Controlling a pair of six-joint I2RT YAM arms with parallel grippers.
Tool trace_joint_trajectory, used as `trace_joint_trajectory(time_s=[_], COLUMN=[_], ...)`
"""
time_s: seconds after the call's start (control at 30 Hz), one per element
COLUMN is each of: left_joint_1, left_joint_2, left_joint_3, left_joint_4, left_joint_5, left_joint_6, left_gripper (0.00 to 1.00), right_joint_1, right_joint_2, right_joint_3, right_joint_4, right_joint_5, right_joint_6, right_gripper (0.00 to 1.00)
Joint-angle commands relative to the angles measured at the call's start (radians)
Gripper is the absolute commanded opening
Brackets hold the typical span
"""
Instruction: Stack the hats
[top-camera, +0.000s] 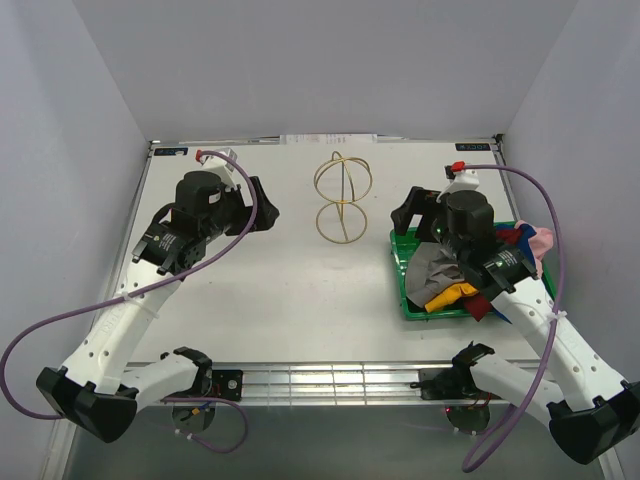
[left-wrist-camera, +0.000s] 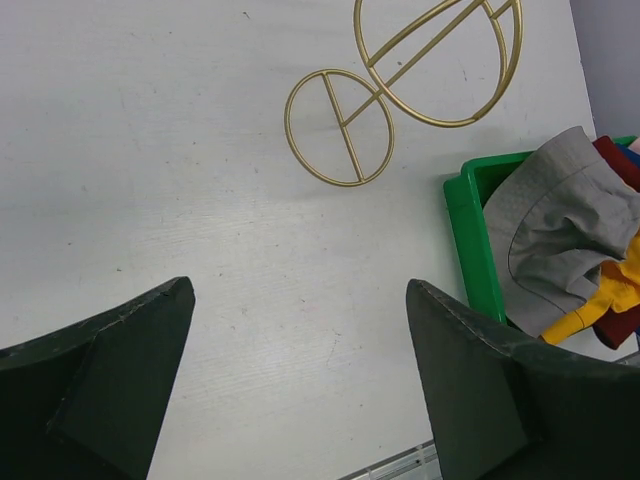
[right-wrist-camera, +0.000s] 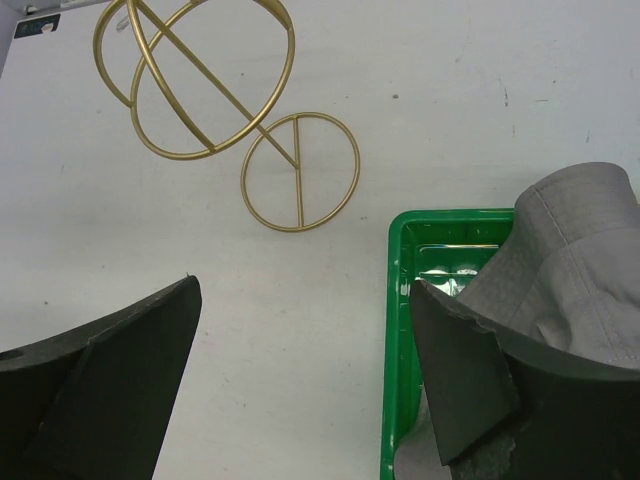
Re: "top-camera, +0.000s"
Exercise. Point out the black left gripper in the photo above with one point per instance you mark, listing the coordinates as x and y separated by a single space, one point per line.
245 212

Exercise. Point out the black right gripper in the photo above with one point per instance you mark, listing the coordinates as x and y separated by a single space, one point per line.
401 216

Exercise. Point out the grey bucket hat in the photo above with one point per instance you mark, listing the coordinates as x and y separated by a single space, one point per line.
429 272

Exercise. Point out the yellow bucket hat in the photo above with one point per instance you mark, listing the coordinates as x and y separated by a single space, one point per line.
450 295

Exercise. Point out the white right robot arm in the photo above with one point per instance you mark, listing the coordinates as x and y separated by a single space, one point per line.
587 405

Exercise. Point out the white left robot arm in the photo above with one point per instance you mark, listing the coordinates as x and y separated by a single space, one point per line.
92 388

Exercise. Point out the green plastic tray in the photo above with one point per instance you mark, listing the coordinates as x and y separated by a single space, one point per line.
403 247

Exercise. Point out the dark red bucket hat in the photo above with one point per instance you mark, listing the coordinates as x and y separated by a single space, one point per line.
477 306

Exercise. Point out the blue bucket hat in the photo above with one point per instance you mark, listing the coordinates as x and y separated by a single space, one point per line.
519 236

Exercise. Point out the pink bucket hat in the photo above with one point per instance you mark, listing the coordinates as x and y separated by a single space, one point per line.
540 240

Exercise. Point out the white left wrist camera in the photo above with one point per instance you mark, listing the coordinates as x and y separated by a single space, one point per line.
218 165

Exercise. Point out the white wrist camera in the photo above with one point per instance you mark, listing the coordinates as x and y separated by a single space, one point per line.
461 178
218 165

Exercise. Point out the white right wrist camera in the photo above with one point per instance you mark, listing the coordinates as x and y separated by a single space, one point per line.
461 178

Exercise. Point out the gold wire hat stand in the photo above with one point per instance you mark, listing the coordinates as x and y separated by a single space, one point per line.
347 196

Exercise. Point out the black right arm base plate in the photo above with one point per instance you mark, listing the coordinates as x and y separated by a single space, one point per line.
447 384

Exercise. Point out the aluminium front rail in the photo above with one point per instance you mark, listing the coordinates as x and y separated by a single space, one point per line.
272 384

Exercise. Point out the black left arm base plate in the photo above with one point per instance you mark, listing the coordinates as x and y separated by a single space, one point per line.
225 384

